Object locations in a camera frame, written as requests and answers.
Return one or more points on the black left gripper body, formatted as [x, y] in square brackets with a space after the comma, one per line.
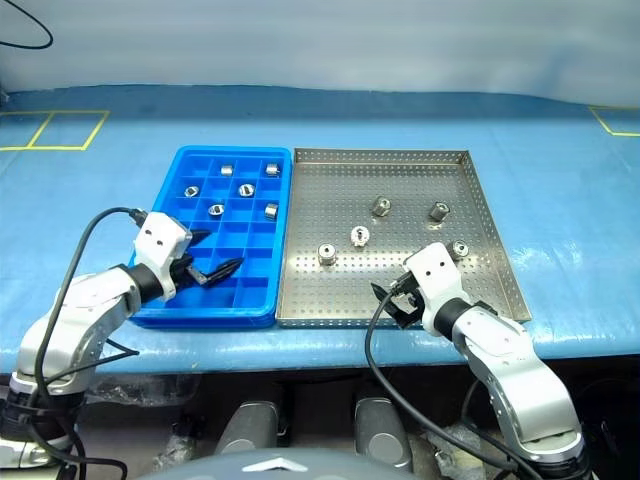
[181, 272]

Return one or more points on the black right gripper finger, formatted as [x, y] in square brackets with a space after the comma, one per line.
[384, 299]

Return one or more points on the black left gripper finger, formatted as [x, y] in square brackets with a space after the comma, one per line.
[200, 236]
[222, 271]

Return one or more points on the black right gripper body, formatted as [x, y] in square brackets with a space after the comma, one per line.
[411, 314]

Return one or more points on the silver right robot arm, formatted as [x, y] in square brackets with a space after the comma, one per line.
[505, 360]

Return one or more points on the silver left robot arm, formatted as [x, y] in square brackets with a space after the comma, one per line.
[75, 310]

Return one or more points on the blue compartment tray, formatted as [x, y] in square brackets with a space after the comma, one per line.
[250, 300]

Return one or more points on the perforated metal tray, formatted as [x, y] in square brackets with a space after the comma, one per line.
[350, 290]

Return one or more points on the grey rounded robot leg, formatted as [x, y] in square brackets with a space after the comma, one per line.
[382, 430]
[250, 427]

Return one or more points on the blue plastic table cover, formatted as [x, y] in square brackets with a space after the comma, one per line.
[150, 125]

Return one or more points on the crumpled clear plastic bag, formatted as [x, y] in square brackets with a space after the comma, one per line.
[140, 387]
[175, 445]

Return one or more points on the grey robot torso white logo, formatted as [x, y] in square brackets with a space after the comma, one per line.
[280, 465]

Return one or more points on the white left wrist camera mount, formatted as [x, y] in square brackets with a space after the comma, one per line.
[160, 240]

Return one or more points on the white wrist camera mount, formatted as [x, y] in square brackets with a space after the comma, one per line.
[160, 240]
[432, 270]

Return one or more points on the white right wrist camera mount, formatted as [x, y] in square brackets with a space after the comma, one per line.
[432, 270]

